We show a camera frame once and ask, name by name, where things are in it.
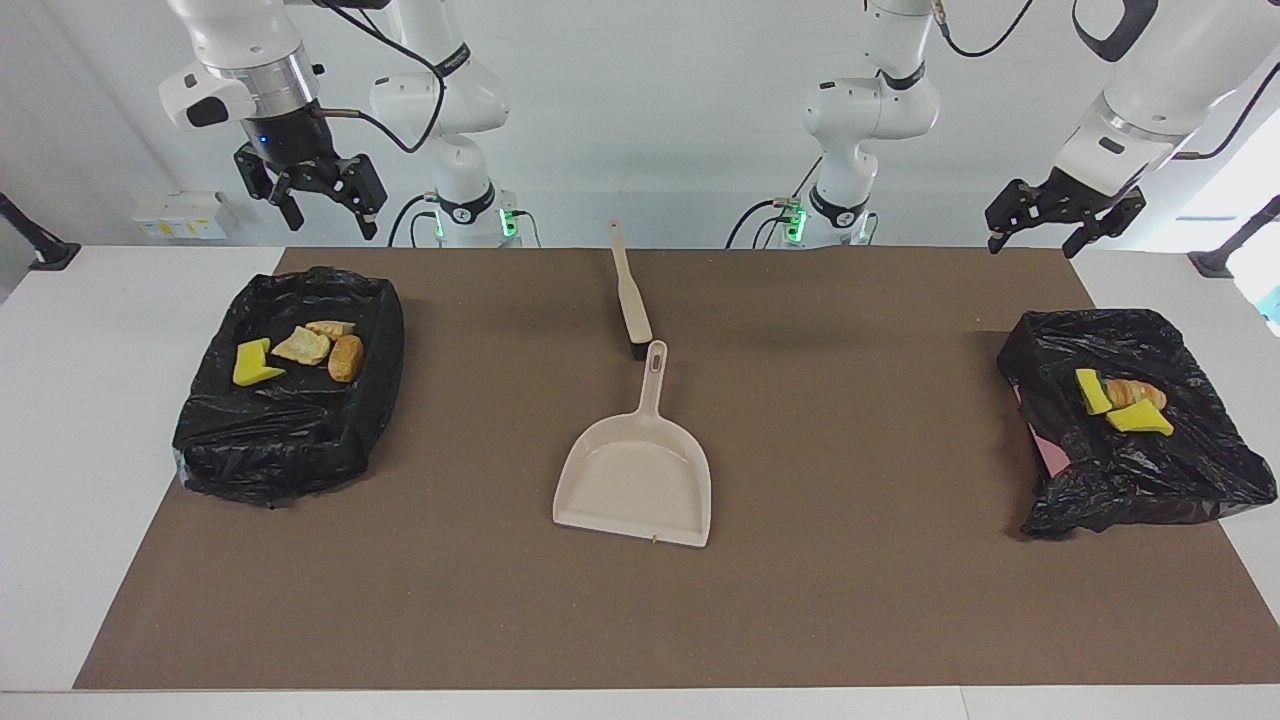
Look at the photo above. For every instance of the pale toy dumpling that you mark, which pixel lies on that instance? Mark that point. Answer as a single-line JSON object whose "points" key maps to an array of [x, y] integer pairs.
{"points": [[300, 346]]}

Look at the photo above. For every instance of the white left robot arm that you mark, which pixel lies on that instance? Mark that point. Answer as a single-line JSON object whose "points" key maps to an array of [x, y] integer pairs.
{"points": [[870, 110]]}

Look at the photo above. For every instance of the toy croissant piece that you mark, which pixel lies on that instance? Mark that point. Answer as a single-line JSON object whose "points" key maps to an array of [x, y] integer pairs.
{"points": [[328, 328], [1140, 392]]}

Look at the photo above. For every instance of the beige plastic dustpan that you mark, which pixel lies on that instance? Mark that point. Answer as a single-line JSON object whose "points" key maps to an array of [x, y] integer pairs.
{"points": [[635, 480]]}

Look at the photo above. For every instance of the brown toy bread bun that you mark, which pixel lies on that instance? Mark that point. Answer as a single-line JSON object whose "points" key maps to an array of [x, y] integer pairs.
{"points": [[346, 358]]}

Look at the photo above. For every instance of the black plastic trash bag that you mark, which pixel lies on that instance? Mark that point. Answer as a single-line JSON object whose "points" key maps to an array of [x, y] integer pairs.
{"points": [[1150, 470], [290, 440]]}

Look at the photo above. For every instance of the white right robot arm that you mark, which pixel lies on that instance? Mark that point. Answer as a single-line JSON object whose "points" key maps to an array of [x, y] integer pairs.
{"points": [[240, 50]]}

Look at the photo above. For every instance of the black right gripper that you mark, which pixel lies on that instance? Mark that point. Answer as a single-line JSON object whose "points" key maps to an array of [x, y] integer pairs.
{"points": [[295, 140]]}

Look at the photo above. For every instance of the brown table mat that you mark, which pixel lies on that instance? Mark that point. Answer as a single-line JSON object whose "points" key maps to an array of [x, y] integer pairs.
{"points": [[640, 620]]}

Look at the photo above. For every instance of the blocky yellow sponge piece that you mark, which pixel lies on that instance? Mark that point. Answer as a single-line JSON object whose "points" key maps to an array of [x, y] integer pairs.
{"points": [[1093, 392]]}

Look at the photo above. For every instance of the white wall socket box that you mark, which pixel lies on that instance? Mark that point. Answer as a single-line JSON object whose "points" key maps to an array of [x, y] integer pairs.
{"points": [[180, 214]]}

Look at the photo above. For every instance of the pink plastic bin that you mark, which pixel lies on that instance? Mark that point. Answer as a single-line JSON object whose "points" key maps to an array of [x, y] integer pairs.
{"points": [[1050, 455]]}

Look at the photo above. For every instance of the teal plastic object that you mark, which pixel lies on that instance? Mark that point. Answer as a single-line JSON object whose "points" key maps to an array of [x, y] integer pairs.
{"points": [[1272, 303]]}

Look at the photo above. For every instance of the notched yellow sponge piece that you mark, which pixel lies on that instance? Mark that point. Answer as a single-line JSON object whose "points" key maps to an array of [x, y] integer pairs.
{"points": [[252, 364]]}

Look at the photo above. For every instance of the wedge yellow sponge piece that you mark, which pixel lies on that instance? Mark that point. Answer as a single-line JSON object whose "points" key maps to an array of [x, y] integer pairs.
{"points": [[1140, 420]]}

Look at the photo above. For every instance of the black clamp stand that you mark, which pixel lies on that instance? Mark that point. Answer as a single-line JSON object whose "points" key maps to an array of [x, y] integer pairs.
{"points": [[35, 240], [1235, 240]]}

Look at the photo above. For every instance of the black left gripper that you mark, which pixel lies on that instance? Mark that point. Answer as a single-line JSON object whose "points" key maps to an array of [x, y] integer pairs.
{"points": [[1095, 195]]}

